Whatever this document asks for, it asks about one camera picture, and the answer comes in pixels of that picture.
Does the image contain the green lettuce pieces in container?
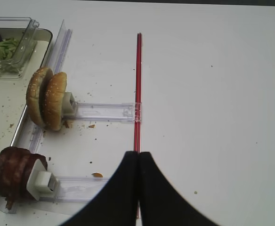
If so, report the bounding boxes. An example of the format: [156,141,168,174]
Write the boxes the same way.
[0,38,21,76]

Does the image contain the sesame bun left one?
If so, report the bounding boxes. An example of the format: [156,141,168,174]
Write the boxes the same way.
[26,67,53,128]

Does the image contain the clear cross rail right upper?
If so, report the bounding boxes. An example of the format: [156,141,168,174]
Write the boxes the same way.
[63,103,142,122]

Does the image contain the clear cross rail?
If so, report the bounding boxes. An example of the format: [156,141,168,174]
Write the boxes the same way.
[63,103,142,122]
[39,176,109,203]

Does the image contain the white pusher block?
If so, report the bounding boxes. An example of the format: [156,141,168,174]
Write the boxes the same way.
[26,159,59,201]
[62,92,77,116]

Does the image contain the sesame bun right one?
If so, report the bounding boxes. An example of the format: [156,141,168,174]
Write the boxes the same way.
[43,72,67,131]

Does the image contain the clear plastic container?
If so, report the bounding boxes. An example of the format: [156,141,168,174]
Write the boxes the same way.
[0,17,39,79]

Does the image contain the red strip right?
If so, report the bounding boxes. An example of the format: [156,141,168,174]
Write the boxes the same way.
[134,33,142,153]

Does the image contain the sesame bun one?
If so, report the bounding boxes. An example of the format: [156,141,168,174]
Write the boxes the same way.
[43,72,67,131]
[26,67,53,128]

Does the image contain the clear cross rail right lower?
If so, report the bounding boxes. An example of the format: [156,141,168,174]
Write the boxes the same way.
[39,176,109,203]

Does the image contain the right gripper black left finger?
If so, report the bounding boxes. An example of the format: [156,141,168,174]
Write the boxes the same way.
[61,151,138,226]

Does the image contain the white pusher block right upper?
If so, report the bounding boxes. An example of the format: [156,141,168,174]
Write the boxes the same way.
[62,92,77,116]

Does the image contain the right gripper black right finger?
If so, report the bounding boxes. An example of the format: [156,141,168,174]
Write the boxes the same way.
[139,152,216,226]

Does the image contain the white metal tray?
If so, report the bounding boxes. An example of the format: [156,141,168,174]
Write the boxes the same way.
[0,29,53,152]

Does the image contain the white pusher block right lower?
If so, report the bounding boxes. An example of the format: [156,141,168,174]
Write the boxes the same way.
[26,159,59,201]

